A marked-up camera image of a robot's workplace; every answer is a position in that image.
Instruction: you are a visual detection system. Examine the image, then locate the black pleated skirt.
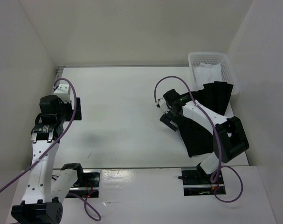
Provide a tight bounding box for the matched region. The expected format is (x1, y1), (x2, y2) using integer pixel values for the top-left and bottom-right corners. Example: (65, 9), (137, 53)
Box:
(171, 81), (235, 158)

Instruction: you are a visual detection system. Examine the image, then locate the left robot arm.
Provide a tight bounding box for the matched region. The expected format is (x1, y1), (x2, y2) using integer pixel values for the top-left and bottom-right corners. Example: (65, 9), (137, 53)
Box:
(11, 95), (85, 224)

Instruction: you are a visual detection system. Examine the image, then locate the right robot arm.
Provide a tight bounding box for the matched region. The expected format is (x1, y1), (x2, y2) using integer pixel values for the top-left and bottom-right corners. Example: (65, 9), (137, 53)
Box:
(156, 89), (249, 183)

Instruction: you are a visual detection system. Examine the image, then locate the white folded cloth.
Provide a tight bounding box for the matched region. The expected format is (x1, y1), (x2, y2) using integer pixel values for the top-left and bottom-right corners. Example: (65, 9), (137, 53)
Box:
(193, 63), (223, 90)

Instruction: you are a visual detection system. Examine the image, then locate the white plastic lattice basket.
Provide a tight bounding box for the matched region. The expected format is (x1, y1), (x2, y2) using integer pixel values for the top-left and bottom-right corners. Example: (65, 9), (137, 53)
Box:
(188, 52), (240, 96)

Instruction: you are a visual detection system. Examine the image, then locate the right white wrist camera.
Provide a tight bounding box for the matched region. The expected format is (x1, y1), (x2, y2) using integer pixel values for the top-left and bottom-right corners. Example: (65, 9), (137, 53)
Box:
(156, 97), (170, 114)

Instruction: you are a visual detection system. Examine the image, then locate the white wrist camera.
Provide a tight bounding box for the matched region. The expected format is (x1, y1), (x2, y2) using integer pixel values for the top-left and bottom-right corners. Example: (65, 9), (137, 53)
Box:
(156, 97), (170, 114)
(53, 84), (71, 104)

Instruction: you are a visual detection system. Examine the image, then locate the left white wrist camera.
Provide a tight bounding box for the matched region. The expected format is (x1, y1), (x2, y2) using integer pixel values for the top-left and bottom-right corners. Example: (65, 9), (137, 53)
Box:
(53, 84), (71, 104)

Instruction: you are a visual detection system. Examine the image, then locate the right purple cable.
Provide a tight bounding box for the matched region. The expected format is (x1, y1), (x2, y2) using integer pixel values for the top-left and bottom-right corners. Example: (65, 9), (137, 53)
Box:
(154, 76), (243, 203)

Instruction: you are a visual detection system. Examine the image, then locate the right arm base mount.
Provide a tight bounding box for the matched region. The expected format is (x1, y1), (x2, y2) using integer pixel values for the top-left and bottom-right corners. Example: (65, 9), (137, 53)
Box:
(178, 169), (226, 196)

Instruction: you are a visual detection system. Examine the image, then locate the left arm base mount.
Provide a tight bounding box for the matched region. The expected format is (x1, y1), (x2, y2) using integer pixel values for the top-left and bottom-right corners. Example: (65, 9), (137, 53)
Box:
(51, 169), (101, 198)

